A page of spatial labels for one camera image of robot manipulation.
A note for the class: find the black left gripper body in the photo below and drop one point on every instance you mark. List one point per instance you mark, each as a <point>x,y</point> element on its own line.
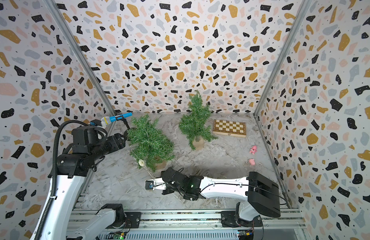
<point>111,144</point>

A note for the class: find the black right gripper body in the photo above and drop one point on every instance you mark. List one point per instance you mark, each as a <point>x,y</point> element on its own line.
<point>169,189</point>

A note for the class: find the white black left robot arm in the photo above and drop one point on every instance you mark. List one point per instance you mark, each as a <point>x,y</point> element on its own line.
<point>69,172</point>

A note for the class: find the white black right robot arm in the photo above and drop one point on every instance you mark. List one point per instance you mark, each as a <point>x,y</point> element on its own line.
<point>258,195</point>

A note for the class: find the green left christmas tree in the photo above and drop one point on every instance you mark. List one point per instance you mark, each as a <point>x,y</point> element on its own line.
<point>149,143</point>

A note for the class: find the green christmas tree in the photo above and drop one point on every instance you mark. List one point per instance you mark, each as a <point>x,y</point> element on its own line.
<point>149,143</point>
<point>193,126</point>

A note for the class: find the green right christmas tree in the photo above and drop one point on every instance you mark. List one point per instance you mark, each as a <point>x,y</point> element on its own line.
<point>193,126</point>

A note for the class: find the blue toy microphone on stand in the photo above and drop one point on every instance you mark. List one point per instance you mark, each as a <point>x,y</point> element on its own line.
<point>122,117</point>

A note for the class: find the wooden chess board box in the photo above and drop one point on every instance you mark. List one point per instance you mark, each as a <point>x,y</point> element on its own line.
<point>230,128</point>

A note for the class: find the pink pig toy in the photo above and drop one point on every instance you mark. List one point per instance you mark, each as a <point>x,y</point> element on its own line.
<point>253,150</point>

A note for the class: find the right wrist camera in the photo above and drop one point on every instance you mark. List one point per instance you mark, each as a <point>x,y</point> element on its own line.
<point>155,184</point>

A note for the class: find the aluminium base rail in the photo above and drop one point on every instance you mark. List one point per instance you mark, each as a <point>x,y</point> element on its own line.
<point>176,225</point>

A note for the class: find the metal left corner post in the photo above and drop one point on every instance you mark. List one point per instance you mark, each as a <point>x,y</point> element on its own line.
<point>58,17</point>

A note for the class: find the metal corner post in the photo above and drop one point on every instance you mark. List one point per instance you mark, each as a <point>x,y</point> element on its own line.
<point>283,54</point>
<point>58,17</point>

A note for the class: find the metal right corner post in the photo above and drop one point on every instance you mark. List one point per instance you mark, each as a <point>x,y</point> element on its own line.
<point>283,54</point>

